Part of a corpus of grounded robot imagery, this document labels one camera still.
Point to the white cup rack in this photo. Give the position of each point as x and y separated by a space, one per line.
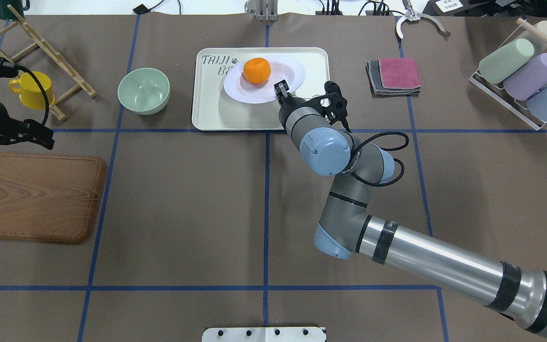
518 107

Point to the dark green mug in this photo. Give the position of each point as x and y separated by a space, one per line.
12 10

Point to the purple cup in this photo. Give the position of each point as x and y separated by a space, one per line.
528 79

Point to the pink and grey cloths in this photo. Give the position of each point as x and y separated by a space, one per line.
394 76

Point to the aluminium frame post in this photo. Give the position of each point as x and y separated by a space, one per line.
263 10

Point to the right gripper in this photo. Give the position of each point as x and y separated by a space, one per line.
285 99

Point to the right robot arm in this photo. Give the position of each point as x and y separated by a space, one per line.
474 178

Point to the yellow mug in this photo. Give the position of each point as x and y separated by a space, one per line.
29 92

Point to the brown wooden tray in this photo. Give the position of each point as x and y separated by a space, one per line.
49 197

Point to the white plate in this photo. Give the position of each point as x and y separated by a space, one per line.
283 68

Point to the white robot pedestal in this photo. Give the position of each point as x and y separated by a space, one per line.
265 334

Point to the green cup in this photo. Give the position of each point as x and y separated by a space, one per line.
504 61

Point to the orange fruit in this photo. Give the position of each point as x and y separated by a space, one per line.
257 71

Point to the green bowl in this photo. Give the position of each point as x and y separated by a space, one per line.
144 91

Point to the cream bear tray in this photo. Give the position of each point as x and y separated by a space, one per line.
213 110

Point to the small black device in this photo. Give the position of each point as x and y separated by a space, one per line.
141 9

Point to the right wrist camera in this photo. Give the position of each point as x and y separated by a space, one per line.
332 106

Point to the reacher grabber tool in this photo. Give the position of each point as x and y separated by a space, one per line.
413 16

